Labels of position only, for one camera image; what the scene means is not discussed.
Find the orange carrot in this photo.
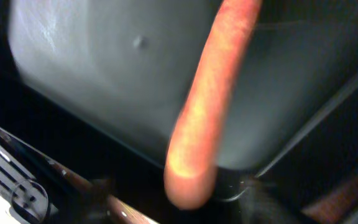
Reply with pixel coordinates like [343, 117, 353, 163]
[163, 0, 262, 210]

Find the black rectangular bin lid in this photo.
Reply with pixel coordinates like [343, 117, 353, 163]
[0, 0, 358, 170]

